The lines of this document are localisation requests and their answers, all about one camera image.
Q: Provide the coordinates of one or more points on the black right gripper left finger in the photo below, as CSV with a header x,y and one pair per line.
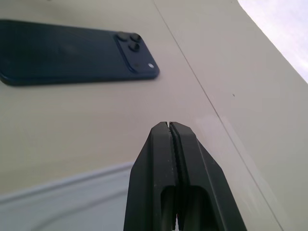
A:
x,y
146,173

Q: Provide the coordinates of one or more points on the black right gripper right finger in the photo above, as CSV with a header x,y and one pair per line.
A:
x,y
204,178

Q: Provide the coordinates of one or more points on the dark blue smartphone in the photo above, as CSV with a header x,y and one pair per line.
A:
x,y
60,56

